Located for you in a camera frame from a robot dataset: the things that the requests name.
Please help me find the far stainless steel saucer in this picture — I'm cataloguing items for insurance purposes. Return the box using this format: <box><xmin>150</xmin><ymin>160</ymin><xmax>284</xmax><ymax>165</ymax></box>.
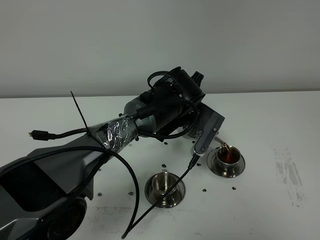
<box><xmin>207</xmin><ymin>147</ymin><xmax>246</xmax><ymax>178</ymax></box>

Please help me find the stainless steel teacup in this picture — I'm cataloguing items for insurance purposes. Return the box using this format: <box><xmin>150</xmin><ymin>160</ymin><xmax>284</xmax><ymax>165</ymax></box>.
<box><xmin>216</xmin><ymin>143</ymin><xmax>241</xmax><ymax>169</ymax></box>
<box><xmin>151</xmin><ymin>169</ymin><xmax>179</xmax><ymax>196</ymax></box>

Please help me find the near stainless steel teacup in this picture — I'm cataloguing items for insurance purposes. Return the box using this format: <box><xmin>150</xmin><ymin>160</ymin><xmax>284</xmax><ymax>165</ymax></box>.
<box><xmin>151</xmin><ymin>169</ymin><xmax>179</xmax><ymax>196</ymax></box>

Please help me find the near stainless steel saucer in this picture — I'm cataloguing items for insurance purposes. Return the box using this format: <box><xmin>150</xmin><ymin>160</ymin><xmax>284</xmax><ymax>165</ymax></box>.
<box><xmin>144</xmin><ymin>175</ymin><xmax>186</xmax><ymax>208</ymax></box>

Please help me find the far stainless steel teacup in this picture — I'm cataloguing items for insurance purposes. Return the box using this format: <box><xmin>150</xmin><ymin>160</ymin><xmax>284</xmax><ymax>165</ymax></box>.
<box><xmin>216</xmin><ymin>143</ymin><xmax>241</xmax><ymax>169</ymax></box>

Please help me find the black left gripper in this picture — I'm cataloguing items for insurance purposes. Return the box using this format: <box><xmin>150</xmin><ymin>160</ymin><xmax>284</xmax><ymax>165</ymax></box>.
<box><xmin>149</xmin><ymin>66</ymin><xmax>205</xmax><ymax>133</ymax></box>

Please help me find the stainless steel teapot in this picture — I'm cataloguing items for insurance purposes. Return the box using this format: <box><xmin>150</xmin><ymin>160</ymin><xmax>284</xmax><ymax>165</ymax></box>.
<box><xmin>183</xmin><ymin>125</ymin><xmax>225</xmax><ymax>156</ymax></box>

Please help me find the stainless steel saucer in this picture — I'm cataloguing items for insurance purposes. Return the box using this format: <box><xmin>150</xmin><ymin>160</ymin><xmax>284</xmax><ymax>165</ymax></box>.
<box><xmin>144</xmin><ymin>175</ymin><xmax>186</xmax><ymax>208</ymax></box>
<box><xmin>207</xmin><ymin>147</ymin><xmax>246</xmax><ymax>178</ymax></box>

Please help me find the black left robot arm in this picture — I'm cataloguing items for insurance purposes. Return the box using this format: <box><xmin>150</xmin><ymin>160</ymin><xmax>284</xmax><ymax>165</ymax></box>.
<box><xmin>0</xmin><ymin>67</ymin><xmax>204</xmax><ymax>240</ymax></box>

